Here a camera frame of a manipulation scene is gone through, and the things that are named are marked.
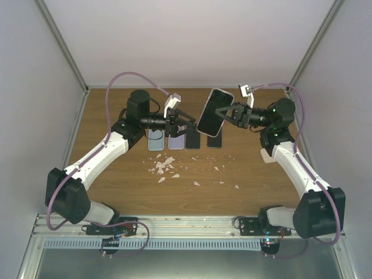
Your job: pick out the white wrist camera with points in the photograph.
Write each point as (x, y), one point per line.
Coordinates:
(248, 93)
(172, 103)

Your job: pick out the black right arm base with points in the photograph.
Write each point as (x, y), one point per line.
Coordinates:
(251, 226)

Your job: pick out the aluminium front rail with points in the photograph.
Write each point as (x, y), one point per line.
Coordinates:
(160, 226)

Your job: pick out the white slotted cable duct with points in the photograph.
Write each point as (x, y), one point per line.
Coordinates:
(156, 244)

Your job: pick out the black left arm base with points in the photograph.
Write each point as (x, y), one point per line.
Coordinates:
(126, 230)

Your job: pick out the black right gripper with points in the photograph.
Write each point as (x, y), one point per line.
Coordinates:
(241, 112)

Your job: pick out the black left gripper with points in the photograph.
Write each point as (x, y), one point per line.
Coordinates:
(172, 116)

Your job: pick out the lavender phone case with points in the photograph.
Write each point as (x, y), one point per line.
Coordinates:
(176, 143)

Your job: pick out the white debris pile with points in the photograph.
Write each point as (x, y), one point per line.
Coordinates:
(165, 167)

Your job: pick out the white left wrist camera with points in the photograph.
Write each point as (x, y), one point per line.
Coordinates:
(172, 103)

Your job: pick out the blue magsafe phone case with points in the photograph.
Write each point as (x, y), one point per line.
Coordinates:
(210, 122)

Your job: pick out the dark green smartphone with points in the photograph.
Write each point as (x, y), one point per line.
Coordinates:
(193, 140)

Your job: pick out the light blue phone case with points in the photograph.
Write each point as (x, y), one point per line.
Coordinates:
(155, 140)

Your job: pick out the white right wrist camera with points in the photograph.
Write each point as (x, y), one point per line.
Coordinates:
(248, 93)

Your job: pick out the white phone stand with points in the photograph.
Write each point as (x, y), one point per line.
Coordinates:
(266, 157)

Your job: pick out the phone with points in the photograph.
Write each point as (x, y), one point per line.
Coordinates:
(215, 142)

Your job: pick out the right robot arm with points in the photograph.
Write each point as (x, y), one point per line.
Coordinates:
(321, 208)

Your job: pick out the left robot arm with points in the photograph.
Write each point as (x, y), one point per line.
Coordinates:
(66, 190)

